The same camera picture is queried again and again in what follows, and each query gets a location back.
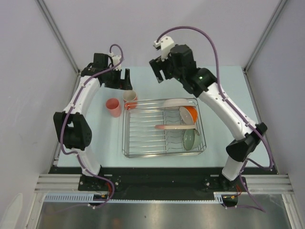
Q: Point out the metal wire dish rack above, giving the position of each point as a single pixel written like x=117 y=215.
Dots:
x=141 y=139

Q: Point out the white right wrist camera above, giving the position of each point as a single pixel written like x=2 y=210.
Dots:
x=164 y=45

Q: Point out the orange ceramic mug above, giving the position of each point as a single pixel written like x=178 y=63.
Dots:
x=130 y=99

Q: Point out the pink plastic cup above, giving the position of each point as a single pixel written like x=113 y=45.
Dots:
x=114 y=107

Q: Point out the green ceramic bowl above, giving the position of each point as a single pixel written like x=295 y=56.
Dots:
x=191 y=139

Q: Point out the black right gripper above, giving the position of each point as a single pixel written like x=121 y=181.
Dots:
x=159 y=66

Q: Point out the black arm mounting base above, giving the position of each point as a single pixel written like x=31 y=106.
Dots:
x=156 y=183

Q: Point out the pink and cream plate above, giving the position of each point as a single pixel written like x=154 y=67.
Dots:
x=174 y=127

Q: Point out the aluminium frame rail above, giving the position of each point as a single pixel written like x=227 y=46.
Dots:
x=257 y=184

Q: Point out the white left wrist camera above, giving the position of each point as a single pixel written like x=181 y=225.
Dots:
x=117 y=62

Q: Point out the white deep plate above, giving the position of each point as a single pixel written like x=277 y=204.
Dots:
x=176 y=102

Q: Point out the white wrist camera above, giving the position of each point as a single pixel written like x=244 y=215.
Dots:
x=117 y=62
x=164 y=45

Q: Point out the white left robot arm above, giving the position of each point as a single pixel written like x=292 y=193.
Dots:
x=73 y=131

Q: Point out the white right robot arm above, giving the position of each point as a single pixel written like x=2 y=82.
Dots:
x=203 y=84

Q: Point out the orange and white bowl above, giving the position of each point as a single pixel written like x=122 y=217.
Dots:
x=188 y=114

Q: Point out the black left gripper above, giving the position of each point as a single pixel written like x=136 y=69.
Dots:
x=122 y=84

